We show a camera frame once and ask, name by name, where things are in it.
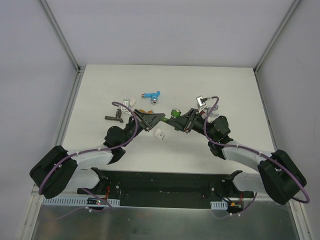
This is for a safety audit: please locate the green faucet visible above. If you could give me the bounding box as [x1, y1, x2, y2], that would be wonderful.
[161, 108, 182, 123]

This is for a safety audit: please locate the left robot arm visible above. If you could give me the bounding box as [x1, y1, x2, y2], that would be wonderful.
[29, 109, 166, 199]

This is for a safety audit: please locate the second white elbow fitting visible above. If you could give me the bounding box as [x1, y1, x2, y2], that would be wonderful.
[129, 97, 137, 107]

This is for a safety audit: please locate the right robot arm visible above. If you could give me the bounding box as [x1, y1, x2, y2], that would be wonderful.
[166, 108, 307, 205]

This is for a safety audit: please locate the yellow faucet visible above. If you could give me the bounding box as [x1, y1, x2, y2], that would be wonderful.
[138, 109, 154, 114]

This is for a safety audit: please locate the blue faucet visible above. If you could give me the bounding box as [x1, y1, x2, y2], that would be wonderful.
[141, 91, 161, 105]

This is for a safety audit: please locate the dark grey faucet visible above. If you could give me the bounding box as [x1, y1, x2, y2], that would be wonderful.
[104, 108, 124, 123]

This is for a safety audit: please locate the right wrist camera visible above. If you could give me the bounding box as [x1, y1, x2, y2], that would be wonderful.
[196, 95, 208, 108]

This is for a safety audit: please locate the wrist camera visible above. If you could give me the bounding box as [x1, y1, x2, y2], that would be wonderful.
[196, 95, 208, 108]
[122, 99, 131, 108]

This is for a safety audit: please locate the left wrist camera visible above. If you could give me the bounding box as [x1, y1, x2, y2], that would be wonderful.
[122, 99, 131, 108]

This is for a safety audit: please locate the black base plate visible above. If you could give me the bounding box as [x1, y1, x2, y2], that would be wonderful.
[89, 169, 254, 209]

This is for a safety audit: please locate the aluminium frame post left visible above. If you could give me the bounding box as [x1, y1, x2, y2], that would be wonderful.
[37, 0, 86, 73]

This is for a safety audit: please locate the aluminium frame post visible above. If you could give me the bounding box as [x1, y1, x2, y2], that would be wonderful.
[37, 0, 86, 73]
[253, 0, 303, 76]

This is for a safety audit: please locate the white cable duct left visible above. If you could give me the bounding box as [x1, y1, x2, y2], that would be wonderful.
[42, 196, 108, 207]

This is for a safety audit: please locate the white cable duct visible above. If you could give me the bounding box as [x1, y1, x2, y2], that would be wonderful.
[210, 200, 228, 211]
[42, 196, 108, 207]

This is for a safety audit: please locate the white cable duct right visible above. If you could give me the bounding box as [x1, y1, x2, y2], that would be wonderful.
[210, 200, 228, 211]

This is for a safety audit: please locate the aluminium frame post right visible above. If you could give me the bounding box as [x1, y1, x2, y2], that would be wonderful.
[253, 0, 303, 76]

